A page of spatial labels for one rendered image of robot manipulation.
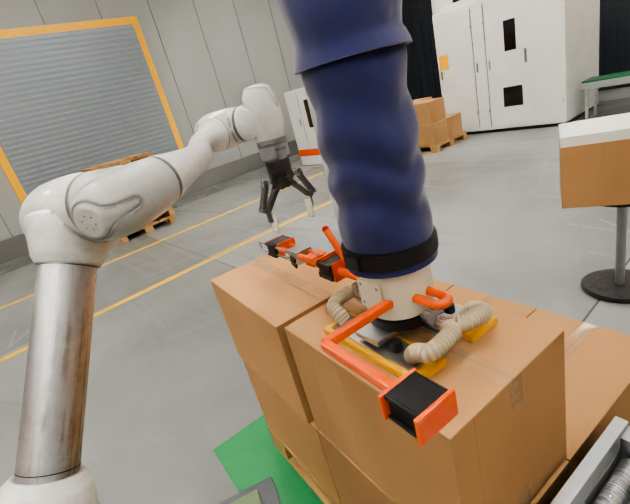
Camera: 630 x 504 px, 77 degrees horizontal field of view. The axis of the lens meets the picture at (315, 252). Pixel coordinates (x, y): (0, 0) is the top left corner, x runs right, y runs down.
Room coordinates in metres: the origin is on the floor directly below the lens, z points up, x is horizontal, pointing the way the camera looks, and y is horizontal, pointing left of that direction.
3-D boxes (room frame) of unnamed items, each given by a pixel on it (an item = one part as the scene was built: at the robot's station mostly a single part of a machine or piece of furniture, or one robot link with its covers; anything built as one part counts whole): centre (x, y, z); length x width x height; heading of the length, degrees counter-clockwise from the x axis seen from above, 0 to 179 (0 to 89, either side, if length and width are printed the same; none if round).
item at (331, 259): (1.09, -0.05, 1.07); 0.10 x 0.08 x 0.06; 119
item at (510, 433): (0.88, -0.17, 0.75); 0.60 x 0.40 x 0.40; 29
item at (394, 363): (0.83, -0.09, 0.97); 0.34 x 0.10 x 0.05; 29
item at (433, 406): (0.49, -0.09, 1.08); 0.09 x 0.08 x 0.05; 119
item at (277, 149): (1.23, 0.04, 1.43); 0.09 x 0.09 x 0.06
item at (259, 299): (1.42, 0.14, 0.74); 0.60 x 0.40 x 0.40; 29
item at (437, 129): (8.00, -2.70, 0.45); 1.21 x 1.02 x 0.90; 35
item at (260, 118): (1.24, 0.05, 1.54); 0.13 x 0.11 x 0.16; 62
